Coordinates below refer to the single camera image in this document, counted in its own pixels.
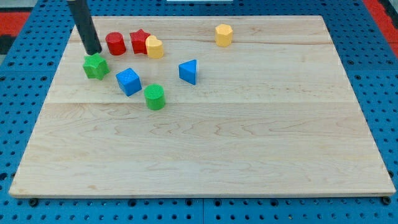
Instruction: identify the red cylinder block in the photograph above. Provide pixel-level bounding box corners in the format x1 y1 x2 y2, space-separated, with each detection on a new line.
105 32 126 55

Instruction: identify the red star block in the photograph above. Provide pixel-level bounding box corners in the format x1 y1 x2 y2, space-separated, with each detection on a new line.
129 29 150 54

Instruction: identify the light wooden board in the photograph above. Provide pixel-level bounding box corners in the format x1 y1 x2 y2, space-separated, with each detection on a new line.
9 16 396 198

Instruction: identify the blue triangle block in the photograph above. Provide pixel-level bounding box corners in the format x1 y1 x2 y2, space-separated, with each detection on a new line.
178 59 197 85

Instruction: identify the yellow heart block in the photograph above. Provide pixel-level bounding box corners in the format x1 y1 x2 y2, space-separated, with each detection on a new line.
146 35 164 58

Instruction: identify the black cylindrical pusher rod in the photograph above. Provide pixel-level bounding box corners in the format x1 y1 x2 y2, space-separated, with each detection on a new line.
67 0 102 55

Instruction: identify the green cylinder block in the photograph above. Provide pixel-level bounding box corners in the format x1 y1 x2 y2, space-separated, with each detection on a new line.
144 83 165 110

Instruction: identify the yellow hexagon block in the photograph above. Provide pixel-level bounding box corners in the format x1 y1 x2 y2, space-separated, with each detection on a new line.
215 24 233 47

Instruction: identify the green star block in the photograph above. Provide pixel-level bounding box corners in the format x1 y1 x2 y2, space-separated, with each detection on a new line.
83 53 110 80

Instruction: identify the blue cube block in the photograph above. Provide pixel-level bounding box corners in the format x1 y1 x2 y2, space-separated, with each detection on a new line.
116 68 142 96

